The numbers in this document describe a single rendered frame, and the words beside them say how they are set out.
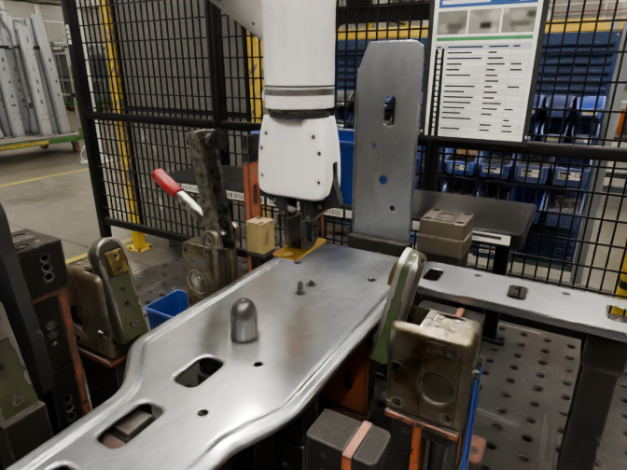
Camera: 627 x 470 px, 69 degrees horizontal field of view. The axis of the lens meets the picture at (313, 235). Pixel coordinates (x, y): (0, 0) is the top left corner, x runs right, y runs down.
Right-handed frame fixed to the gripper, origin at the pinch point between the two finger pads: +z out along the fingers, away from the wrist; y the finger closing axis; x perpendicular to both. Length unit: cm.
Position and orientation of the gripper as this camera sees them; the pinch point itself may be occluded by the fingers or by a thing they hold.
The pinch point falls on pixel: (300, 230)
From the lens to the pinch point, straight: 61.3
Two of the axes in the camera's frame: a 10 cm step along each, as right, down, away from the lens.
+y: 8.7, 1.7, -4.7
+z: 0.0, 9.4, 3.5
